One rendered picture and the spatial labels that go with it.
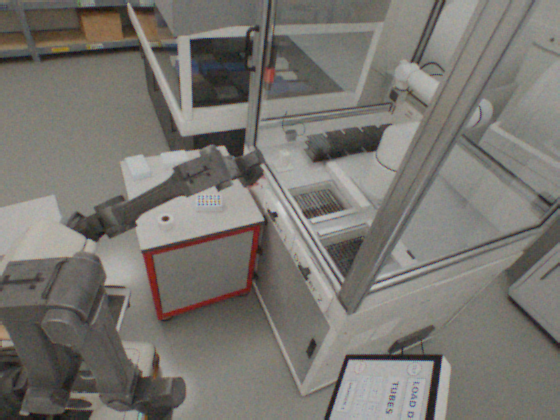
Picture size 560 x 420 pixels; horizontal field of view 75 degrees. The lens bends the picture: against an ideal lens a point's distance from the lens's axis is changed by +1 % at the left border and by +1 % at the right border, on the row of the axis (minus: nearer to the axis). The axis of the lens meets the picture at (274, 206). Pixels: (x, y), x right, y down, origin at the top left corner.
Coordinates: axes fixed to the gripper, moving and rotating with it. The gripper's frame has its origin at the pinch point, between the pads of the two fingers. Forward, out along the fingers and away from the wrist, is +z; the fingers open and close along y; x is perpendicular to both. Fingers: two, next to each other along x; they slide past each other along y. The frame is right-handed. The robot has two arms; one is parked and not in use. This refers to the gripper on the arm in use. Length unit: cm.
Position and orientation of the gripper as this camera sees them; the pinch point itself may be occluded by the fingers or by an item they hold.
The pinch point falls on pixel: (260, 180)
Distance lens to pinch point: 149.0
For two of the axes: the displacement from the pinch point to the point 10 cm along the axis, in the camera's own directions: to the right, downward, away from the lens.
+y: 7.3, -6.5, -2.1
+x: -5.1, -7.3, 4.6
